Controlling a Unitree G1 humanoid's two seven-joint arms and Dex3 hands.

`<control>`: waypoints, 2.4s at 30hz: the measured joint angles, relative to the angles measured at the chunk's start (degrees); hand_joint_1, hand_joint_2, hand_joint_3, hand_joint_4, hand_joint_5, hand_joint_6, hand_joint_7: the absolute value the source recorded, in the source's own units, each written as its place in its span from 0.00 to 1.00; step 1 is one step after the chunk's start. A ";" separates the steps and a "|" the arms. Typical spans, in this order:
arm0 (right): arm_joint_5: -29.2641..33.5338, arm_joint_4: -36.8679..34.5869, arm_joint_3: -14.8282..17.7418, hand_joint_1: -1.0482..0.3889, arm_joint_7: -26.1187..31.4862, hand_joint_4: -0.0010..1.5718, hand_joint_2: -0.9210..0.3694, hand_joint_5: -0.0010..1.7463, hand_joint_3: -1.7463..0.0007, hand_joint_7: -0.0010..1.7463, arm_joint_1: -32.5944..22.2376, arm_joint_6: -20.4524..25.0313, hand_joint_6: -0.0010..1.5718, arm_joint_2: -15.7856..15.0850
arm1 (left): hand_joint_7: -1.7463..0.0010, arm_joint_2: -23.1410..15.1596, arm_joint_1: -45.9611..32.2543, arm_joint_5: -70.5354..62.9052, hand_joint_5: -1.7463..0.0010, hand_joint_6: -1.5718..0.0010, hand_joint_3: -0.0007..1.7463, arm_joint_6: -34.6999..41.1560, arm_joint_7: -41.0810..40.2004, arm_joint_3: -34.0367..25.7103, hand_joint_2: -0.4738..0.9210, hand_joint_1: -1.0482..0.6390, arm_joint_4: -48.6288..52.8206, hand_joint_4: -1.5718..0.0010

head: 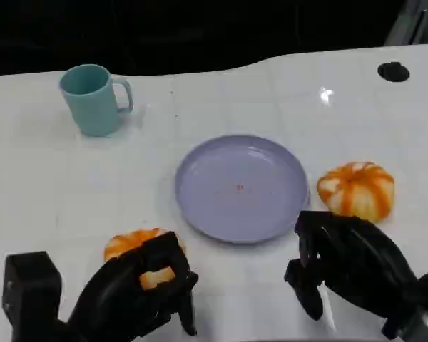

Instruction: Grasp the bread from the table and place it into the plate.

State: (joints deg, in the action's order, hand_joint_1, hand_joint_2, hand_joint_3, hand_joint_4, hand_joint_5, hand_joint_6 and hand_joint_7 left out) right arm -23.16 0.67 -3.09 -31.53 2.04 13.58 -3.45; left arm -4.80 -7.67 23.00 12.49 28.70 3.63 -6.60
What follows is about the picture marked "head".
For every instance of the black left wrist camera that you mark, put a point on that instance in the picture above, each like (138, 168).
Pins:
(30, 285)

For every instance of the orange white toy bread roll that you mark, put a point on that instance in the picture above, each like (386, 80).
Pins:
(356, 192)
(128, 239)

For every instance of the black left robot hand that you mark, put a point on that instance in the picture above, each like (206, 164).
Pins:
(117, 295)

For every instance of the black round table grommet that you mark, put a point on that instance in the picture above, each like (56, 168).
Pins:
(393, 72)

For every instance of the grey metal frame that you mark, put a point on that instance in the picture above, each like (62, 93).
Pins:
(419, 21)

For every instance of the pale green mug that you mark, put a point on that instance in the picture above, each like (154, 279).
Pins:
(91, 107)

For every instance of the lilac plate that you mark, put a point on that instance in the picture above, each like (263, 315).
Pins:
(235, 199)

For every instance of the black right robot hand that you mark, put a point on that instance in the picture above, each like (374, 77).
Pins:
(364, 263)

